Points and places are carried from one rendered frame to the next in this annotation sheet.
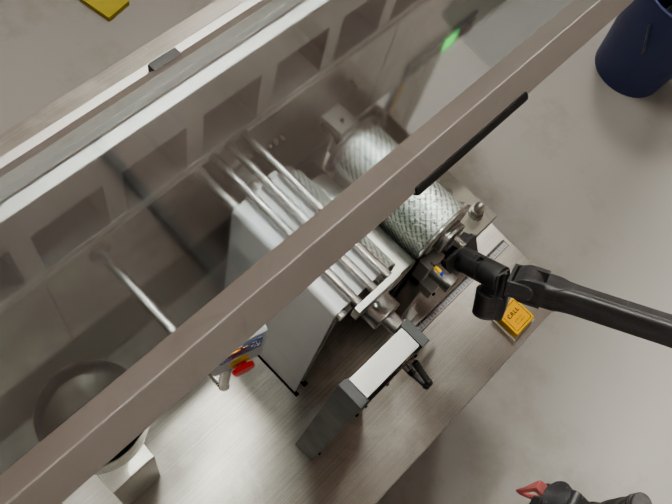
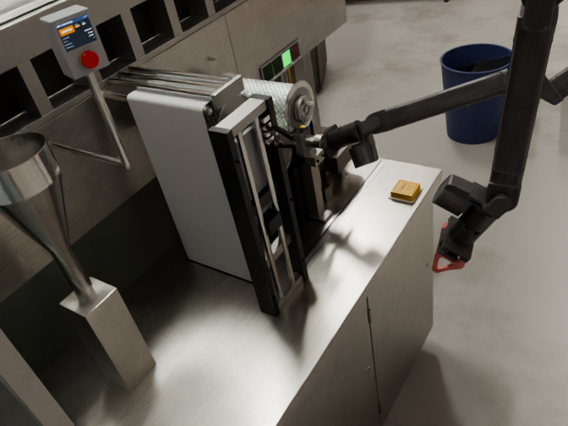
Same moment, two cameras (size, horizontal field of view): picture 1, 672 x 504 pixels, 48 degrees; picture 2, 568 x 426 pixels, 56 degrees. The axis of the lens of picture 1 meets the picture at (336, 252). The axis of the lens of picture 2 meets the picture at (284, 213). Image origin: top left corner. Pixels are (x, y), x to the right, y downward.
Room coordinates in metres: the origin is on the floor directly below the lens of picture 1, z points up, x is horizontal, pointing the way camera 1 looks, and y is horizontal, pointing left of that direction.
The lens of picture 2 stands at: (-0.55, -0.46, 1.92)
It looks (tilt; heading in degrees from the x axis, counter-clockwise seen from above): 38 degrees down; 17
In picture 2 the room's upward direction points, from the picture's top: 12 degrees counter-clockwise
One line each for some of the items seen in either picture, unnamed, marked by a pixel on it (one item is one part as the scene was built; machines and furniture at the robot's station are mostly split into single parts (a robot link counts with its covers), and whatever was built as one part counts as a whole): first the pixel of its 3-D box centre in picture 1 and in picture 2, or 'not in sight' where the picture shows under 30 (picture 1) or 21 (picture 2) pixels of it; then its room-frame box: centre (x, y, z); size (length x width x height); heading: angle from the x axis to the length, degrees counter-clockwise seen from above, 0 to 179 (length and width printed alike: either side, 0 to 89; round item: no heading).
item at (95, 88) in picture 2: (226, 368); (108, 120); (0.26, 0.08, 1.51); 0.02 x 0.02 x 0.20
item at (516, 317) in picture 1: (513, 316); (405, 190); (0.80, -0.46, 0.91); 0.07 x 0.07 x 0.02; 66
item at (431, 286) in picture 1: (419, 291); (314, 176); (0.70, -0.20, 1.05); 0.06 x 0.05 x 0.31; 66
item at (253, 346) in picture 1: (233, 342); (77, 43); (0.26, 0.07, 1.66); 0.07 x 0.07 x 0.10; 51
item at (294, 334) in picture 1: (261, 294); (187, 188); (0.51, 0.10, 1.17); 0.34 x 0.05 x 0.54; 66
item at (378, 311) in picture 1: (375, 304); not in sight; (0.51, -0.10, 1.34); 0.06 x 0.06 x 0.06; 66
